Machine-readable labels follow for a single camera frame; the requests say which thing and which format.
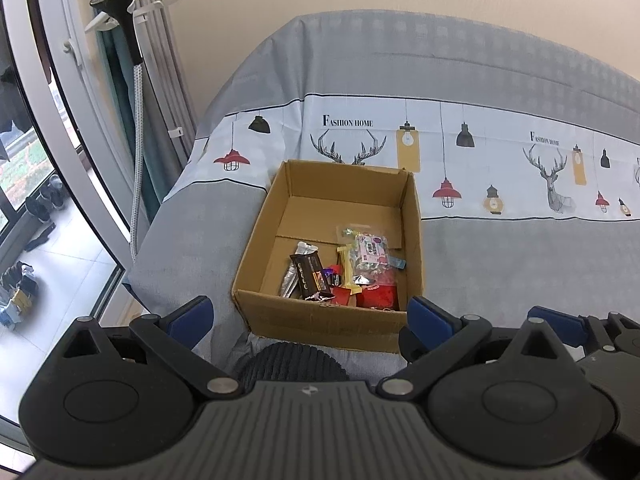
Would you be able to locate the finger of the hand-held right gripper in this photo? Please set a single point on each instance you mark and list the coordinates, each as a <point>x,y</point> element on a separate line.
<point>555,325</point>

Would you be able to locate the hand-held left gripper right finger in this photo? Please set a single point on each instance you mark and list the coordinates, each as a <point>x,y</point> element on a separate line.
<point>431,321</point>

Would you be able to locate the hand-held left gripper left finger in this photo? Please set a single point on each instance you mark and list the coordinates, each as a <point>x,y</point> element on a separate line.
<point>192,319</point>

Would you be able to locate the red snack packet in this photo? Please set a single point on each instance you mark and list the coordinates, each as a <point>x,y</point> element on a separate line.
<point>380,296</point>

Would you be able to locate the light blue candy wrapper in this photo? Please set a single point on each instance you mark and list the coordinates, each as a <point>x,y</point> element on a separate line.
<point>397,262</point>

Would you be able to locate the silver foil candy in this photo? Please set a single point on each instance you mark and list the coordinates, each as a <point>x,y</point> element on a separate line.
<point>363,279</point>

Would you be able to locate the clear candy packet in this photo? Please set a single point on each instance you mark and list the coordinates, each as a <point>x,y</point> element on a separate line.
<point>370,250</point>

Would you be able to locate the small red white packet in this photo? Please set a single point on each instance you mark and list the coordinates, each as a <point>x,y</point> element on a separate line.
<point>341,295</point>

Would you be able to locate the silver snack packet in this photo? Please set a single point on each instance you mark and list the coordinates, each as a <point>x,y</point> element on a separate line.
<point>286,282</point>

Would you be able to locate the yellow stick packet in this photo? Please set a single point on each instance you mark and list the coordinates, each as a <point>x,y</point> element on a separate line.
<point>345,262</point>

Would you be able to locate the purple snack packet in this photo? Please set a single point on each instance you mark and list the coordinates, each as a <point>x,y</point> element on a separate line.
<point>332,275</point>

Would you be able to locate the brown cardboard box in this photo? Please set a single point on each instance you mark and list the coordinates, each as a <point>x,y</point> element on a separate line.
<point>320,317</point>

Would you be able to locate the dark brown chocolate bar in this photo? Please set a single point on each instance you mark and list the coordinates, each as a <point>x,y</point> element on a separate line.
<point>308,275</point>

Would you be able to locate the grey printed bed sheet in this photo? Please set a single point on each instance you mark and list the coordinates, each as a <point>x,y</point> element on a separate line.
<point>490,270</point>

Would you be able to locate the dark ribbed cloth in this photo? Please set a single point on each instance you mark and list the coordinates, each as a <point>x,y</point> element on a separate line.
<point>295,365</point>

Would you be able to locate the white curtain clip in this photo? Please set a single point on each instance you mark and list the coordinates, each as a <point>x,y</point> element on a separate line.
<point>176,132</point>

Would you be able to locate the dark shoes pair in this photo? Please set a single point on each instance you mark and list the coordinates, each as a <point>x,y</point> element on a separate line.
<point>45,200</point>

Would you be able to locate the teal curtain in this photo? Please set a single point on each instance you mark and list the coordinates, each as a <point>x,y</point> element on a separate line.
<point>107,75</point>

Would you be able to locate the black garment steamer head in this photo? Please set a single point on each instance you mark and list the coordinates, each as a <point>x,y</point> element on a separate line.
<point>117,10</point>

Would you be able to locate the white window frame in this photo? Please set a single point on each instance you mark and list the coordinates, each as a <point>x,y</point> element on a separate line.
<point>55,110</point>

